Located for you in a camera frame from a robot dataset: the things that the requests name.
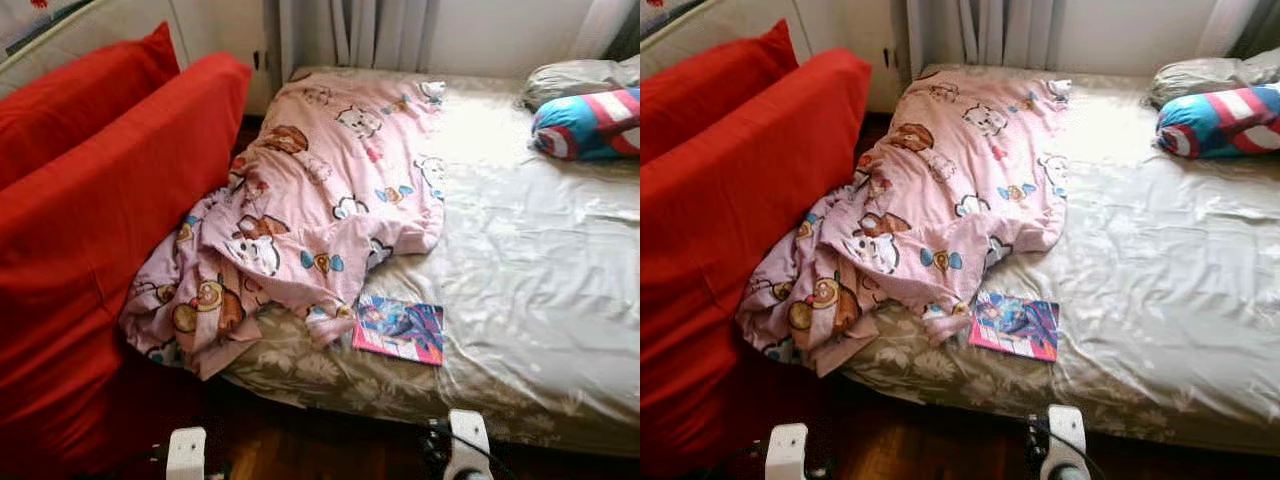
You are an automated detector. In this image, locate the colourful comic book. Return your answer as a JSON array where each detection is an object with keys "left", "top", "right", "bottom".
[
  {"left": 352, "top": 294, "right": 446, "bottom": 367},
  {"left": 968, "top": 291, "right": 1061, "bottom": 363}
]

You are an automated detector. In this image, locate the pink cartoon print blanket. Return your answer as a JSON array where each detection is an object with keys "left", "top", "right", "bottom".
[
  {"left": 118, "top": 72, "right": 448, "bottom": 381},
  {"left": 735, "top": 68, "right": 1073, "bottom": 378}
]

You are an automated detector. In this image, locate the bed with beige floral sheet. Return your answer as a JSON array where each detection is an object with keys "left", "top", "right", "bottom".
[
  {"left": 840, "top": 63, "right": 1280, "bottom": 457},
  {"left": 220, "top": 66, "right": 641, "bottom": 459}
]

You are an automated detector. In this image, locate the red white blue bolster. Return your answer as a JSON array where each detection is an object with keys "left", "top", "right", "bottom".
[
  {"left": 531, "top": 87, "right": 641, "bottom": 162},
  {"left": 1155, "top": 84, "right": 1280, "bottom": 160}
]

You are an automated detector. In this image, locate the large red mattress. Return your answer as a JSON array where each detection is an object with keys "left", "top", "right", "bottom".
[
  {"left": 0, "top": 52, "right": 253, "bottom": 476},
  {"left": 640, "top": 48, "right": 873, "bottom": 476}
]

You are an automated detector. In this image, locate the beige grey pillow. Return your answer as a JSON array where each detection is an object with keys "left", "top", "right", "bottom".
[
  {"left": 1147, "top": 48, "right": 1280, "bottom": 109},
  {"left": 520, "top": 57, "right": 641, "bottom": 111}
]

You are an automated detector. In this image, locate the grey curtain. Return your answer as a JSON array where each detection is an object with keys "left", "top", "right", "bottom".
[
  {"left": 905, "top": 0, "right": 1061, "bottom": 76},
  {"left": 570, "top": 0, "right": 641, "bottom": 61},
  {"left": 278, "top": 0, "right": 441, "bottom": 81},
  {"left": 1195, "top": 0, "right": 1280, "bottom": 59}
]

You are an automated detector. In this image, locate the thin red mattress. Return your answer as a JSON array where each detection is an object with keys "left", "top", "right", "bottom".
[
  {"left": 640, "top": 19, "right": 799, "bottom": 166},
  {"left": 0, "top": 23, "right": 181, "bottom": 191}
]

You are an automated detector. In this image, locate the beige mattress with piping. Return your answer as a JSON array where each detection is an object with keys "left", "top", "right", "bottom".
[
  {"left": 640, "top": 0, "right": 811, "bottom": 76},
  {"left": 0, "top": 0, "right": 191, "bottom": 96}
]

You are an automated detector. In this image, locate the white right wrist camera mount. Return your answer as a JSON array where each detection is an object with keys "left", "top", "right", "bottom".
[
  {"left": 1046, "top": 405, "right": 1089, "bottom": 471},
  {"left": 448, "top": 409, "right": 493, "bottom": 476}
]

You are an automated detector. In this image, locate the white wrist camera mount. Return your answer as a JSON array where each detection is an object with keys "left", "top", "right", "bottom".
[
  {"left": 448, "top": 409, "right": 493, "bottom": 476},
  {"left": 765, "top": 423, "right": 809, "bottom": 480},
  {"left": 165, "top": 427, "right": 208, "bottom": 480},
  {"left": 1046, "top": 405, "right": 1089, "bottom": 471}
]

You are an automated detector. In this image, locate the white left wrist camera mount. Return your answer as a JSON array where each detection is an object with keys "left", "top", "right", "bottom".
[
  {"left": 165, "top": 427, "right": 208, "bottom": 480},
  {"left": 765, "top": 423, "right": 809, "bottom": 480}
]

